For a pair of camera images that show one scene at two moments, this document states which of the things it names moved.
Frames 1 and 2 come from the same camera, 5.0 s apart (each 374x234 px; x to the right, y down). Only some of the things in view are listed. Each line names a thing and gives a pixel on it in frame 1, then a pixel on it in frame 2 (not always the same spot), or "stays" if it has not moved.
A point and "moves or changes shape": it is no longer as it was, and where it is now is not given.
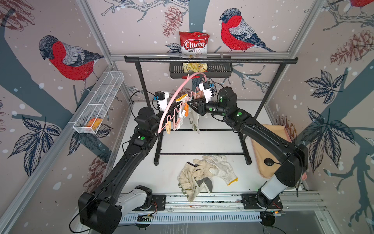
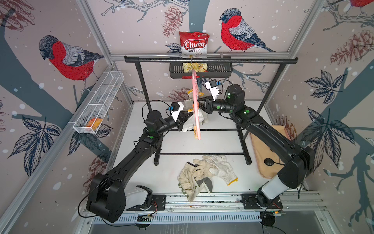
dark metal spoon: (269, 162) stays
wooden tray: (262, 152) stays
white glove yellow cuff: (182, 100) moves or changes shape
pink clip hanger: (175, 120) → (196, 101)
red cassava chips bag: (194, 44) stays
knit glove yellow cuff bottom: (224, 169) stays
